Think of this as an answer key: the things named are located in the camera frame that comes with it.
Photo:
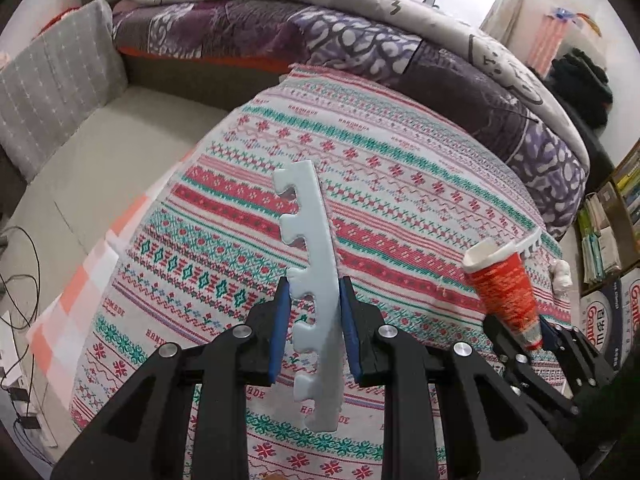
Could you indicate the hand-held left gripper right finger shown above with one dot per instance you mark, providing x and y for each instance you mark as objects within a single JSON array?
[{"x": 349, "y": 330}]

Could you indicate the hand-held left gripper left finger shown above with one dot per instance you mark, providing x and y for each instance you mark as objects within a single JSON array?
[{"x": 279, "y": 330}]

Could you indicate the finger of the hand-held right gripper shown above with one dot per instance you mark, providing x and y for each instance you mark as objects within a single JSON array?
[
  {"x": 510, "y": 355},
  {"x": 585, "y": 360}
]

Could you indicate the crushed red paper cup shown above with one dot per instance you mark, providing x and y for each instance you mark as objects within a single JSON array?
[{"x": 505, "y": 290}]

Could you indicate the blue printed carton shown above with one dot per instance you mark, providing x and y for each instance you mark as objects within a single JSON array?
[{"x": 610, "y": 310}]

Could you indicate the white crumpled tissue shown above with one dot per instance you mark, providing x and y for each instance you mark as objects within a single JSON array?
[{"x": 561, "y": 275}]

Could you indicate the stack of books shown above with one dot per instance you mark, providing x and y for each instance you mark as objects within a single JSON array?
[{"x": 600, "y": 240}]

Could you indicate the patterned red green tablecloth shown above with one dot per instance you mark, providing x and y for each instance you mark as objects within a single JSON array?
[{"x": 400, "y": 185}]

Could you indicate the wooden bookshelf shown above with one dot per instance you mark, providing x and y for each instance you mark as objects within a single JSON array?
[{"x": 627, "y": 180}]

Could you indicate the orange white checked cloth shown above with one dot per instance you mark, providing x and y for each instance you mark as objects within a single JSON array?
[{"x": 75, "y": 300}]

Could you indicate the dark low cabinet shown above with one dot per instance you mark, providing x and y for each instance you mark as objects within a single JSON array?
[{"x": 595, "y": 152}]

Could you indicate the white power strip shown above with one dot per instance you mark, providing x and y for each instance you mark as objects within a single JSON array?
[{"x": 14, "y": 360}]

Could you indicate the orange bed sheet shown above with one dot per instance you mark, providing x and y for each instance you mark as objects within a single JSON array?
[{"x": 250, "y": 63}]

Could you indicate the pile of black clothes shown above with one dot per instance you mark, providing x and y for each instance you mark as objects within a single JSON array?
[{"x": 582, "y": 85}]

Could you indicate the purple patterned quilt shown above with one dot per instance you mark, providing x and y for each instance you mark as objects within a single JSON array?
[{"x": 350, "y": 40}]

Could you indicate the pink striped cloth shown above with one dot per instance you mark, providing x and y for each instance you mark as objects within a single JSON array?
[{"x": 547, "y": 40}]

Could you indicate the grey checked pillow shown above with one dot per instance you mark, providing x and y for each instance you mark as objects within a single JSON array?
[{"x": 55, "y": 90}]

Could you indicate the cream curtain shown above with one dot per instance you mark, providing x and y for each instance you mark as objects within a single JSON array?
[{"x": 505, "y": 10}]

